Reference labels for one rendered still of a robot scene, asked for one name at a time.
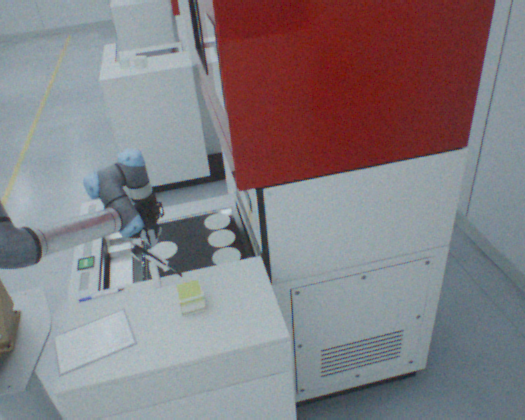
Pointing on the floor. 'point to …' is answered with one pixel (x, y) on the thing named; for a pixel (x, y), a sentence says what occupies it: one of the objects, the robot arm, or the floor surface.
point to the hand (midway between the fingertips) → (151, 245)
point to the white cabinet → (226, 402)
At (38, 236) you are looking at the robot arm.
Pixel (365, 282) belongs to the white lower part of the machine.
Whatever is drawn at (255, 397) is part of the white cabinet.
